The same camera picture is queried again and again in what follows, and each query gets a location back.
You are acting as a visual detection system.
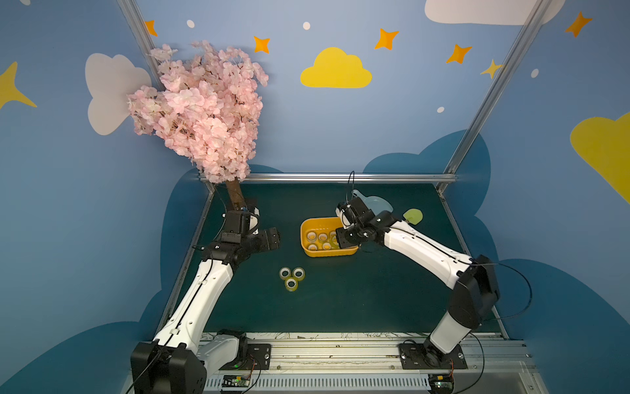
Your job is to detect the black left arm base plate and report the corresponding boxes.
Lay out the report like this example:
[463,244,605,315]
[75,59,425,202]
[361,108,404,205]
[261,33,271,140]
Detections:
[220,344,272,371]

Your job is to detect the yellow plastic storage box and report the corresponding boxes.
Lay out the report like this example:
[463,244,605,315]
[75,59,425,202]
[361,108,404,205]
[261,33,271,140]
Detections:
[300,217,359,258]

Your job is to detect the aluminium right corner post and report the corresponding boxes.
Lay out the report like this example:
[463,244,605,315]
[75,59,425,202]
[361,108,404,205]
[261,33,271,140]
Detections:
[436,0,552,197]

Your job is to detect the aluminium back horizontal bar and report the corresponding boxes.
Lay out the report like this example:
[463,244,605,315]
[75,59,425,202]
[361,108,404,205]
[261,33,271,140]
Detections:
[243,173,457,184]

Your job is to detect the right green circuit board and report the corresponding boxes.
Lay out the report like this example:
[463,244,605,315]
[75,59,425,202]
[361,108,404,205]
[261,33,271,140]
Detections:
[428,374,454,392]

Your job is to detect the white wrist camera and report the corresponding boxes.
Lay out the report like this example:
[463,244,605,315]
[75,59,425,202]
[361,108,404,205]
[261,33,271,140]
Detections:
[336,197,375,228]
[218,208,259,245]

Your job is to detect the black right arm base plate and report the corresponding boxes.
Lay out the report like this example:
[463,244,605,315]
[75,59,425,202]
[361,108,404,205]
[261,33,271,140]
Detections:
[398,341,468,370]

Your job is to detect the light blue plastic dustpan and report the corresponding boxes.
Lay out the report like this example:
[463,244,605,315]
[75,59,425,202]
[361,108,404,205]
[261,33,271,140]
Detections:
[352,189,394,215]

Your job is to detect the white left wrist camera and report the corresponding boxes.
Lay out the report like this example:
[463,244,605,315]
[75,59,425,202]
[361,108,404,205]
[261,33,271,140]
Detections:
[218,208,259,245]

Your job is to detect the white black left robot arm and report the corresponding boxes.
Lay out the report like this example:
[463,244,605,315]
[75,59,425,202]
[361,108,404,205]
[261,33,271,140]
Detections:
[126,228,281,393]

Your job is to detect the aluminium front rail frame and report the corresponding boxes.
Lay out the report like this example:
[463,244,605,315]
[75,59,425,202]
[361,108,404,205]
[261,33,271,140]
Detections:
[120,332,550,394]

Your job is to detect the tape roll left cluster back-left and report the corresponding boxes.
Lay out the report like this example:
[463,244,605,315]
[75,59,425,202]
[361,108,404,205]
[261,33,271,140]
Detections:
[279,267,292,280]

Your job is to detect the tape roll left cluster front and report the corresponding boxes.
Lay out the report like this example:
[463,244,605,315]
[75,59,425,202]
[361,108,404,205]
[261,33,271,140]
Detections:
[285,277,299,292]

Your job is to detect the aluminium corner post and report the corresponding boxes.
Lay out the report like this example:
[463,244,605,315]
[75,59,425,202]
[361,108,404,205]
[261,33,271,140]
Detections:
[116,0,164,90]
[436,0,552,197]

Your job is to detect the pink cherry blossom tree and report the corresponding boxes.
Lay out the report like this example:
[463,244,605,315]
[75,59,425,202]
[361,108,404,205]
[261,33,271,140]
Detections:
[127,41,269,183]

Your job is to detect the transparent tape roll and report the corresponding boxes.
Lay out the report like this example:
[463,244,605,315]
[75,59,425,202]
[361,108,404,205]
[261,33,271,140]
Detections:
[306,231,318,243]

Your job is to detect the green circuit board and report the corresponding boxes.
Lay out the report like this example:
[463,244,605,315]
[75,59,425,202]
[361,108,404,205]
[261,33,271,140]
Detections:
[428,374,454,392]
[221,375,251,389]

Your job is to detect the aluminium left corner post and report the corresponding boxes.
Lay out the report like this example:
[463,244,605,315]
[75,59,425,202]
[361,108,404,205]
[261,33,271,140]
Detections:
[116,0,164,90]

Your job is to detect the green spatula wooden handle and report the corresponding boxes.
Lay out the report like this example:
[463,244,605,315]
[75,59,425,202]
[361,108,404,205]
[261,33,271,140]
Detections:
[403,208,424,226]

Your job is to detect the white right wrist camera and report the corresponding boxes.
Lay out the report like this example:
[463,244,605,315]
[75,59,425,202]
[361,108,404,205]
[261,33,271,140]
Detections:
[336,197,375,228]

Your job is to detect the tape roll left cluster back-right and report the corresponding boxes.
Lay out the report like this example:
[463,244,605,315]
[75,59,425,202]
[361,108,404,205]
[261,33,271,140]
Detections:
[292,268,305,282]

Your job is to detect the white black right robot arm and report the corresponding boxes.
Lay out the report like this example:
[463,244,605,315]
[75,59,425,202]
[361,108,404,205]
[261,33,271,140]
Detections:
[336,211,500,358]

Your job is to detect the left green circuit board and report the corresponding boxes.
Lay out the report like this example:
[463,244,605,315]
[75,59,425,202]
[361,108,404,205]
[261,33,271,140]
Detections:
[221,375,251,389]

